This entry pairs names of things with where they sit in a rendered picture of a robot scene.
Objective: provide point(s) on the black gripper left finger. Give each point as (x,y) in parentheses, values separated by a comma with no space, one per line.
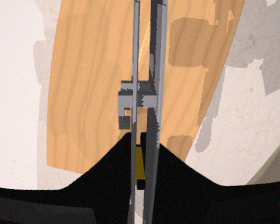
(99,196)

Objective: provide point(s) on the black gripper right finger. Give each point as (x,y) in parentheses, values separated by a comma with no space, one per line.
(184,196)

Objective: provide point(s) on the light wooden board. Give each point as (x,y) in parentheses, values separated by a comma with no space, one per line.
(93,52)

